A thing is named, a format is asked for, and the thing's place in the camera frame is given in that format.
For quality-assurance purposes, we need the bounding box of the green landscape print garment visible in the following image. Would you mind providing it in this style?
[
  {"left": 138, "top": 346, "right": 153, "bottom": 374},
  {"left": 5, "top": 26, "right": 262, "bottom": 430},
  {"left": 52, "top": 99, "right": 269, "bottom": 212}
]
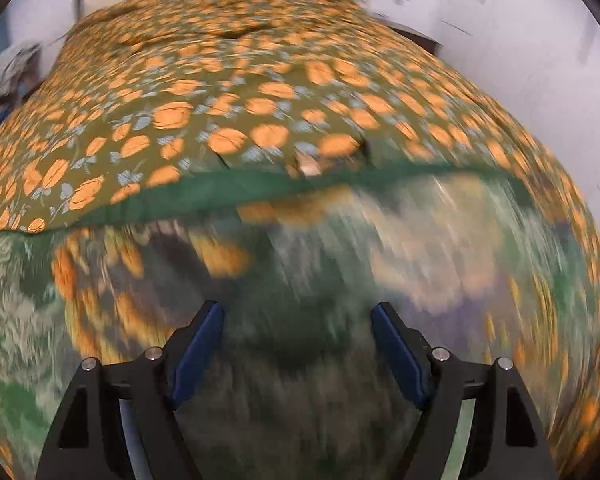
[{"left": 0, "top": 168, "right": 600, "bottom": 479}]

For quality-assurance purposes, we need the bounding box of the pile of clothes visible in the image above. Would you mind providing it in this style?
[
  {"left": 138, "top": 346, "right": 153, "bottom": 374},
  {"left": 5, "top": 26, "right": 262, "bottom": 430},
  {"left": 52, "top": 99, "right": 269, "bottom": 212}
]
[{"left": 0, "top": 41, "right": 42, "bottom": 128}]

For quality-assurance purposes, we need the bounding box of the olive orange floral bedspread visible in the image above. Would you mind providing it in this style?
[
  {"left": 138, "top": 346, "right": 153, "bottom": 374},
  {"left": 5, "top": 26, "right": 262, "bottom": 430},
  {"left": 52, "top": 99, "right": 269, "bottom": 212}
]
[{"left": 0, "top": 0, "right": 600, "bottom": 480}]

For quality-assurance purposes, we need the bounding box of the dark wooden bed frame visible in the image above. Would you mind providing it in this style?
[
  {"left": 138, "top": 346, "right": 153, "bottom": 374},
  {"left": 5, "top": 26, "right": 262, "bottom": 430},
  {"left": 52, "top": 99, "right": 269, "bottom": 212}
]
[{"left": 380, "top": 20, "right": 440, "bottom": 56}]

